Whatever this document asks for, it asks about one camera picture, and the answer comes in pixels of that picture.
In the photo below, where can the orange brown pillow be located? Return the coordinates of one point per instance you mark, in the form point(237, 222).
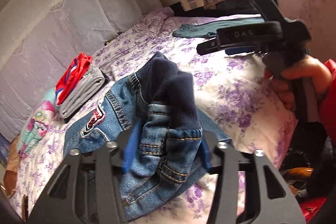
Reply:
point(10, 177)

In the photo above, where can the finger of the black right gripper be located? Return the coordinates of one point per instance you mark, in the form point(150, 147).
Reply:
point(214, 45)

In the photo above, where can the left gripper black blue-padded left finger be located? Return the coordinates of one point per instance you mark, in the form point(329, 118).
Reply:
point(85, 186)

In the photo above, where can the folded floral pastel blanket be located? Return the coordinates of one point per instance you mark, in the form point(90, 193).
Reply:
point(37, 124)

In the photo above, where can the folded red striped garment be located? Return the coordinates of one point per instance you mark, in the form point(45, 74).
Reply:
point(71, 77)

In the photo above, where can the teal sock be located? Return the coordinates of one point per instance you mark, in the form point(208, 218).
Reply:
point(209, 30)

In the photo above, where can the lilac lace headboard cover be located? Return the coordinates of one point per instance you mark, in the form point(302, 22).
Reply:
point(40, 38)

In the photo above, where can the purple floral bedsheet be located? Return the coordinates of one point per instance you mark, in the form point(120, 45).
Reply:
point(229, 89)

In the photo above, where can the folded black garment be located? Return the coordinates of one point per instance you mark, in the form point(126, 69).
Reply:
point(77, 99)

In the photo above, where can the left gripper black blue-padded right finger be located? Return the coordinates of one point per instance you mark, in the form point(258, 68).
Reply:
point(249, 188)

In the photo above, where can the blue denim jeans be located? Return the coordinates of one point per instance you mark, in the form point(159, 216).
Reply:
point(166, 154)

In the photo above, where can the folded grey sweatpants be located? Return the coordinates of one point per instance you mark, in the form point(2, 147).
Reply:
point(88, 75)

